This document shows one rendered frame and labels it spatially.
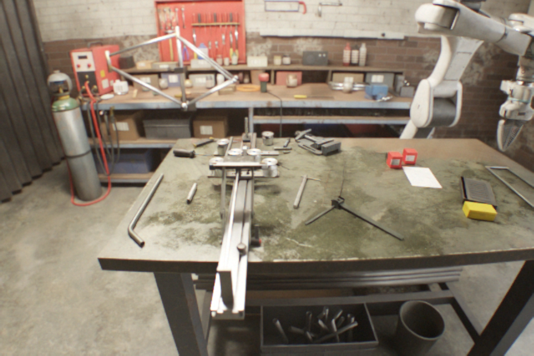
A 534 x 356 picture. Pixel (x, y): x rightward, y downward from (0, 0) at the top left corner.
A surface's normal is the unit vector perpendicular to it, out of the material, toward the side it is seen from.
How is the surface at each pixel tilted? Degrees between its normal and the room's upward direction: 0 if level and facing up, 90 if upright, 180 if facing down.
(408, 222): 0
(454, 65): 112
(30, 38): 90
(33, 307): 0
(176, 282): 90
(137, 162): 90
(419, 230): 0
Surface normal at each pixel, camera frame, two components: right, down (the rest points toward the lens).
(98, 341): 0.00, -0.90
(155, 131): 0.01, 0.43
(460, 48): 0.08, 0.72
